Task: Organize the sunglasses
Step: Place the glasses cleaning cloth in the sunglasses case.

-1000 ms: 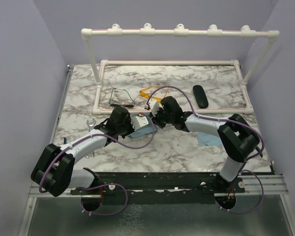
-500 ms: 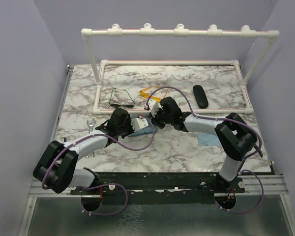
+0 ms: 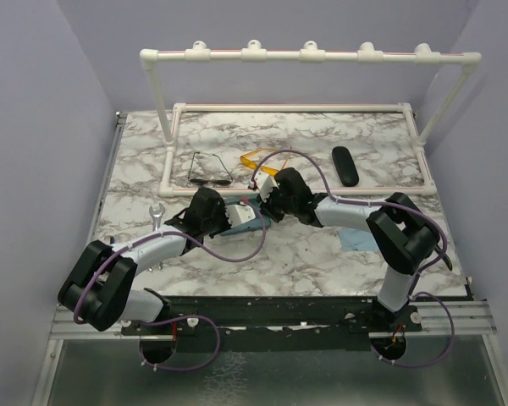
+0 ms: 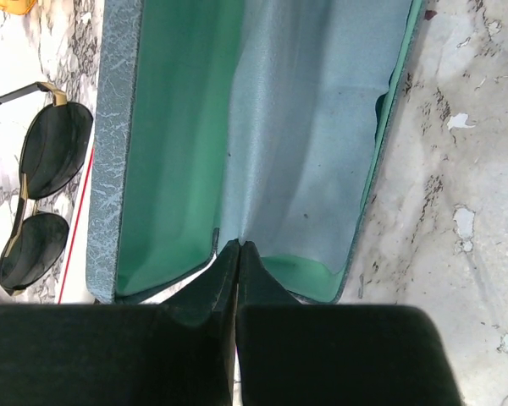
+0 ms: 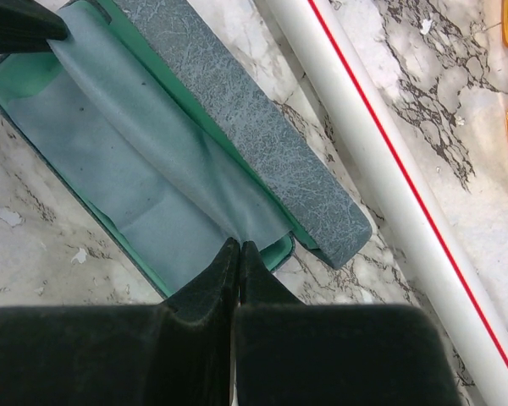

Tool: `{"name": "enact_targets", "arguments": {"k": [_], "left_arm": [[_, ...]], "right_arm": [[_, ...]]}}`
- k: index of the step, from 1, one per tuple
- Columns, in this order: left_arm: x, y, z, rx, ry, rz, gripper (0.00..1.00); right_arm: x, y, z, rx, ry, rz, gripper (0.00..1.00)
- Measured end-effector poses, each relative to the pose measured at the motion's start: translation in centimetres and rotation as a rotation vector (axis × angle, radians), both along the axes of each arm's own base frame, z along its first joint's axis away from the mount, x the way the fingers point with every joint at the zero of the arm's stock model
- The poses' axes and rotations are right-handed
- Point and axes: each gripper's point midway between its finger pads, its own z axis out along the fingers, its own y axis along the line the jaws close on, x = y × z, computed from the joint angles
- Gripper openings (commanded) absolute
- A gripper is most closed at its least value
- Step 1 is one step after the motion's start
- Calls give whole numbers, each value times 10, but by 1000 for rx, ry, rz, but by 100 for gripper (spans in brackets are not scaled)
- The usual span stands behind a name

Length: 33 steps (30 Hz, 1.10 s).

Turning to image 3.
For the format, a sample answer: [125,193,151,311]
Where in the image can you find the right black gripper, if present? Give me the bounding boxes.
[257,183,297,223]

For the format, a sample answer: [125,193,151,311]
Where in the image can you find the blue-grey glasses case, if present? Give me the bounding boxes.
[221,197,271,236]

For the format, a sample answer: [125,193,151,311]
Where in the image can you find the black wire-frame sunglasses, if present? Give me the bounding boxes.
[187,151,234,187]

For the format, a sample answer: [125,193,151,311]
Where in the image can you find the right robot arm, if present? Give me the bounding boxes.
[251,167,442,331]

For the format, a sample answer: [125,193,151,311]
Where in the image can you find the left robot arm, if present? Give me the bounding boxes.
[58,187,230,332]

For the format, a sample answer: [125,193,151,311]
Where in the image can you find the orange plastic sunglasses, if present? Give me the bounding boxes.
[240,147,291,177]

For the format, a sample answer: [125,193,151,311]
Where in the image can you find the silver wrench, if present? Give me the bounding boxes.
[149,203,165,232]

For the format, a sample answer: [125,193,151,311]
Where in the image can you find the black glasses case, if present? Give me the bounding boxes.
[331,146,359,187]

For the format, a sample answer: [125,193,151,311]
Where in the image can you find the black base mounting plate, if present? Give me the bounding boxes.
[121,296,422,353]

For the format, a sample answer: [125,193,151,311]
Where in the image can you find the white PVC pipe rack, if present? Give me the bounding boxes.
[140,40,482,197]

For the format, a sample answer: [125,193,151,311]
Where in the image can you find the black tool right edge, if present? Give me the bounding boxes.
[435,245,453,271]

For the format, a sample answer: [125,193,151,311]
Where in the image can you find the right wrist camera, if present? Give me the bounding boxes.
[248,172,278,202]

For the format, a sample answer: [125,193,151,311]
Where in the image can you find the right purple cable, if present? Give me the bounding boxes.
[253,150,456,369]

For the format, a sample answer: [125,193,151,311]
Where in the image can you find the aluminium extrusion rail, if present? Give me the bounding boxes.
[48,303,128,340]

